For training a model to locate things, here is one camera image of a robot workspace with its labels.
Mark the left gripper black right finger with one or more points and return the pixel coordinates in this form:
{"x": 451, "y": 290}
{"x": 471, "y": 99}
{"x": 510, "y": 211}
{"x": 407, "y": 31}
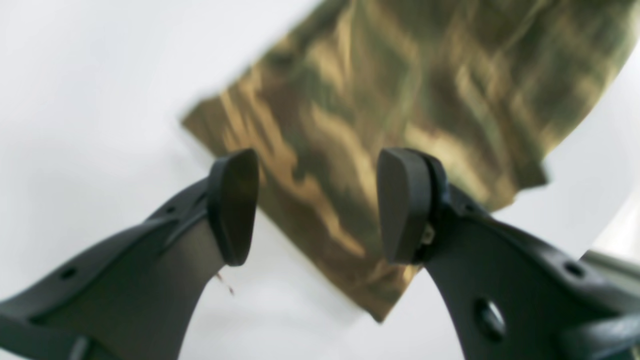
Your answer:
{"x": 509, "y": 294}

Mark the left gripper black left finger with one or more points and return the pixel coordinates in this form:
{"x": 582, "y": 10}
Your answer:
{"x": 132, "y": 296}

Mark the camouflage T-shirt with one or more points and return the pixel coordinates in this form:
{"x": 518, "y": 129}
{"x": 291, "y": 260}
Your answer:
{"x": 489, "y": 87}

